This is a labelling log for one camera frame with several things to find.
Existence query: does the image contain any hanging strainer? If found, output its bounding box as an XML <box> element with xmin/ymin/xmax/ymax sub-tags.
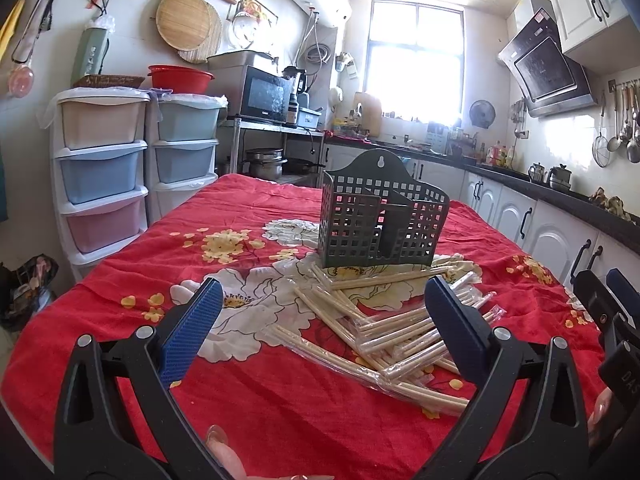
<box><xmin>592</xmin><ymin>91</ymin><xmax>612</xmax><ymax>168</ymax></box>

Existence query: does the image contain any plastic drawer tower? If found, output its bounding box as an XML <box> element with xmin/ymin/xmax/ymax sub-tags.
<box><xmin>144</xmin><ymin>89</ymin><xmax>228</xmax><ymax>223</ymax></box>
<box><xmin>42</xmin><ymin>87</ymin><xmax>151</xmax><ymax>282</ymax></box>

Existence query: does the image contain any dark green utensil basket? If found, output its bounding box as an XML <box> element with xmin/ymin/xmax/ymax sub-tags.
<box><xmin>318</xmin><ymin>148</ymin><xmax>450</xmax><ymax>268</ymax></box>

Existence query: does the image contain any red plastic basin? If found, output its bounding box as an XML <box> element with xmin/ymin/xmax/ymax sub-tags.
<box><xmin>149</xmin><ymin>64</ymin><xmax>215</xmax><ymax>94</ymax></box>

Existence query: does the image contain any left plastic drawer tower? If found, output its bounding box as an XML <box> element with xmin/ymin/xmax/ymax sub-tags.
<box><xmin>42</xmin><ymin>87</ymin><xmax>151</xmax><ymax>282</ymax></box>

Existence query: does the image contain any right plastic drawer tower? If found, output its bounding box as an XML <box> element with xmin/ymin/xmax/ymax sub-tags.
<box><xmin>144</xmin><ymin>89</ymin><xmax>228</xmax><ymax>223</ymax></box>

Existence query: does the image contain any wooden cutting board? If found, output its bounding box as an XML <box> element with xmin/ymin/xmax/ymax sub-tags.
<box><xmin>352</xmin><ymin>92</ymin><xmax>383</xmax><ymax>138</ymax></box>

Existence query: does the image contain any black range hood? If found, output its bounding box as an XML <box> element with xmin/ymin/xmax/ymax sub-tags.
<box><xmin>498</xmin><ymin>8</ymin><xmax>597</xmax><ymax>118</ymax></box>

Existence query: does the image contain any round bamboo tray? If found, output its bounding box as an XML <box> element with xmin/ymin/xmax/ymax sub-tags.
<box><xmin>155</xmin><ymin>0</ymin><xmax>210</xmax><ymax>51</ymax></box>

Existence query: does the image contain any metal kettle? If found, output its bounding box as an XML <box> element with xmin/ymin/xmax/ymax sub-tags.
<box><xmin>548</xmin><ymin>164</ymin><xmax>572</xmax><ymax>192</ymax></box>

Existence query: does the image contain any chopsticks front pair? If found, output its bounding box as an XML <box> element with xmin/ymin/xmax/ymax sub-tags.
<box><xmin>268</xmin><ymin>325</ymin><xmax>470</xmax><ymax>416</ymax></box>

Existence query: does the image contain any person's left hand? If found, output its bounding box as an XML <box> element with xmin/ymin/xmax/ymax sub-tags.
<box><xmin>204</xmin><ymin>424</ymin><xmax>321</xmax><ymax>480</ymax></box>

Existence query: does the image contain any small wall fan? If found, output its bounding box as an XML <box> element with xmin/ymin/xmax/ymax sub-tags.
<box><xmin>469</xmin><ymin>100</ymin><xmax>496</xmax><ymax>129</ymax></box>

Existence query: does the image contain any metal shelf rack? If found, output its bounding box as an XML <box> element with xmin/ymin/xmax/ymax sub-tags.
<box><xmin>214</xmin><ymin>118</ymin><xmax>326</xmax><ymax>188</ymax></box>

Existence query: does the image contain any stainless steel pot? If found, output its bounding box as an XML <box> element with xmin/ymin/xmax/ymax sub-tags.
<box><xmin>245</xmin><ymin>148</ymin><xmax>286</xmax><ymax>181</ymax></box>

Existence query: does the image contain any wicker basket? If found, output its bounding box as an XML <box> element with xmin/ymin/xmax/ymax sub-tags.
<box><xmin>73</xmin><ymin>74</ymin><xmax>145</xmax><ymax>89</ymax></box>

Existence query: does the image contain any black electric kettle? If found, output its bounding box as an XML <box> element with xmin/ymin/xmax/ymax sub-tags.
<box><xmin>282</xmin><ymin>65</ymin><xmax>307</xmax><ymax>94</ymax></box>

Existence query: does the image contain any red floral tablecloth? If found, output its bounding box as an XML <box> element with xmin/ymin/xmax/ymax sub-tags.
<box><xmin>0</xmin><ymin>172</ymin><xmax>609</xmax><ymax>480</ymax></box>

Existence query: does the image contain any green hanging bag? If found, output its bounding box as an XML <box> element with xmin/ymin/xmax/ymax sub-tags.
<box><xmin>70</xmin><ymin>14</ymin><xmax>115</xmax><ymax>86</ymax></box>

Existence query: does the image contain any chopsticks pair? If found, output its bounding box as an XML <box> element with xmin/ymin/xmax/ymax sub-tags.
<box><xmin>328</xmin><ymin>264</ymin><xmax>458</xmax><ymax>290</ymax></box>
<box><xmin>268</xmin><ymin>325</ymin><xmax>470</xmax><ymax>416</ymax></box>

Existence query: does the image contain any hanging ladle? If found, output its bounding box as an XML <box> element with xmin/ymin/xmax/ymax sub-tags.
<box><xmin>608</xmin><ymin>84</ymin><xmax>620</xmax><ymax>153</ymax></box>

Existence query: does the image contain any black microwave oven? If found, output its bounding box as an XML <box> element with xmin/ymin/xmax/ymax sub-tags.
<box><xmin>206</xmin><ymin>65</ymin><xmax>292</xmax><ymax>125</ymax></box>

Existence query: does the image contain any person's right hand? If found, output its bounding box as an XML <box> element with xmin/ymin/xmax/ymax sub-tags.
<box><xmin>588</xmin><ymin>388</ymin><xmax>613</xmax><ymax>448</ymax></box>

